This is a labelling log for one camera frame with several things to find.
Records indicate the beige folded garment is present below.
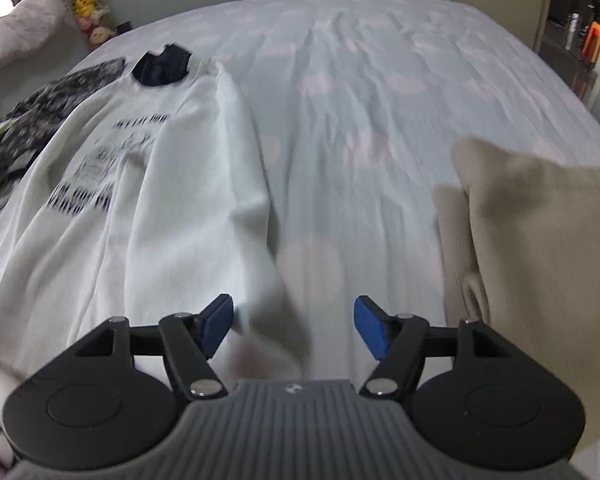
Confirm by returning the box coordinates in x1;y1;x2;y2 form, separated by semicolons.
434;138;600;478

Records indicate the pink fluffy pillow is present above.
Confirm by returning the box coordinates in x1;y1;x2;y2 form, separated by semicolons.
0;0;70;69

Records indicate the pink dotted bed sheet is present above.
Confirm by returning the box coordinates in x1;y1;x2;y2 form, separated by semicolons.
82;0;600;380

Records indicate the white sweatshirt with navy collar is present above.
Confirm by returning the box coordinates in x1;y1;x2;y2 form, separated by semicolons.
0;55;309;401

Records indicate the black floral garment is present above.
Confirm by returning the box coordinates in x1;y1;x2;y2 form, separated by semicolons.
0;58;126;211

